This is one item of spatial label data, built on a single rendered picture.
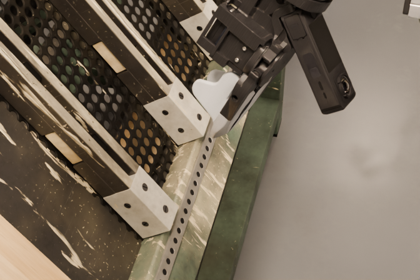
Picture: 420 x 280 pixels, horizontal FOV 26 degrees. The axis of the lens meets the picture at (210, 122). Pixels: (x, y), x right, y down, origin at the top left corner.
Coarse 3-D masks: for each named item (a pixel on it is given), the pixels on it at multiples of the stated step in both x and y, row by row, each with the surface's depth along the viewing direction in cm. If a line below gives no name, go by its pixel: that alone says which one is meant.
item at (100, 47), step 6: (96, 42) 180; (102, 42) 180; (96, 48) 181; (102, 48) 181; (102, 54) 182; (108, 54) 182; (108, 60) 183; (114, 60) 182; (114, 66) 183; (120, 66) 183
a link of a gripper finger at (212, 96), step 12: (228, 72) 96; (204, 84) 98; (216, 84) 97; (228, 84) 96; (204, 96) 98; (216, 96) 97; (228, 96) 97; (204, 108) 99; (216, 108) 98; (240, 108) 96; (216, 120) 98; (216, 132) 99
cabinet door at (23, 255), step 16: (0, 224) 147; (0, 240) 146; (16, 240) 149; (0, 256) 146; (16, 256) 148; (32, 256) 151; (0, 272) 145; (16, 272) 147; (32, 272) 150; (48, 272) 152
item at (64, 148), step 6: (54, 132) 162; (48, 138) 163; (54, 138) 163; (60, 138) 163; (54, 144) 164; (60, 144) 164; (66, 144) 163; (60, 150) 165; (66, 150) 164; (66, 156) 166; (72, 156) 165; (78, 156) 165; (72, 162) 166
